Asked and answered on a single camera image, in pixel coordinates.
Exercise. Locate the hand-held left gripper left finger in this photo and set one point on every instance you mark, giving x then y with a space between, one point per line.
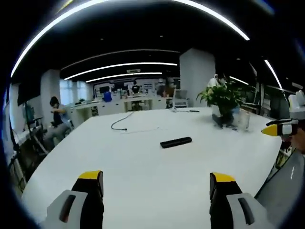
79 210

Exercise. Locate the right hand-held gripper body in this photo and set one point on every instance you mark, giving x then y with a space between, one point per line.
297 107

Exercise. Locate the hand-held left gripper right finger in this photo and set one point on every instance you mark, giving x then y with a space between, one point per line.
227 210

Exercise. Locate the black remote control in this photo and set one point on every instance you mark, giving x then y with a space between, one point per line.
176 142

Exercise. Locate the clear glass container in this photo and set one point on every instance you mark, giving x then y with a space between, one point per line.
244 121

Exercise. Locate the grey mesh office chair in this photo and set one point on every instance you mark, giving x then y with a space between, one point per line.
283 195

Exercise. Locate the dark plant saucer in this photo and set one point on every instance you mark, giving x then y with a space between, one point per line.
224 120

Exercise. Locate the green potted plant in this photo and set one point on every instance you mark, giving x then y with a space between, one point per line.
221 96

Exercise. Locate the slim black object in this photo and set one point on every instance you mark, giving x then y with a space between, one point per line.
194 110

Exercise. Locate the white office chair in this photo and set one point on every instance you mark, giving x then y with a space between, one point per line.
181 99

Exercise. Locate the small white object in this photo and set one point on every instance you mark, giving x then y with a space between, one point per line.
174 110

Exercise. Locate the blue container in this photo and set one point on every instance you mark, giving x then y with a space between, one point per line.
107 97

